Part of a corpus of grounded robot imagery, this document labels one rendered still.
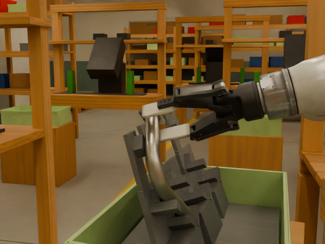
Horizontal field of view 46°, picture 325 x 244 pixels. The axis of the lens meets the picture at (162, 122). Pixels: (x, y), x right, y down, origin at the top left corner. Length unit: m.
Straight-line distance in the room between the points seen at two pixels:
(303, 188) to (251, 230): 0.89
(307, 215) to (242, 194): 0.78
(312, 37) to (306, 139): 0.47
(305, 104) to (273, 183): 0.57
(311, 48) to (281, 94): 1.16
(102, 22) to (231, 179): 11.32
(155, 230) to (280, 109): 0.34
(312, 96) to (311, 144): 1.20
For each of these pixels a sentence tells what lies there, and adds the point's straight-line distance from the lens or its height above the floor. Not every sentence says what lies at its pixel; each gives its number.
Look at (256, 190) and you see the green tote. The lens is 1.28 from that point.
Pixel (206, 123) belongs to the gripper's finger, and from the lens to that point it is 0.80.
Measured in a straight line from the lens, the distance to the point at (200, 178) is 1.21.
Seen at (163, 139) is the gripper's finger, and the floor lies 1.14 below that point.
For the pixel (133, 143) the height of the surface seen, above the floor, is 1.14.
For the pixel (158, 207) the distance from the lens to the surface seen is 0.80.
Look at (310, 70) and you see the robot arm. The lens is 0.73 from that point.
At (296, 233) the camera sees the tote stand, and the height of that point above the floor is 0.79.
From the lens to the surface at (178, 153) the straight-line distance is 1.10.
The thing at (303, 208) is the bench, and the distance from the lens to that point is 2.01.
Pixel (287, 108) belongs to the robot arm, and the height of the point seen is 1.22.
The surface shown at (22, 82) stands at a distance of 6.53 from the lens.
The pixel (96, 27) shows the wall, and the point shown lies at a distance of 12.48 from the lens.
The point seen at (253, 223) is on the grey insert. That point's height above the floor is 0.85.
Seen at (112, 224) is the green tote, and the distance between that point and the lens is 0.97.
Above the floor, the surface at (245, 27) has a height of 1.96.
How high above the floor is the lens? 1.30
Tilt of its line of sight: 9 degrees down
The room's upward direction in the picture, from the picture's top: straight up
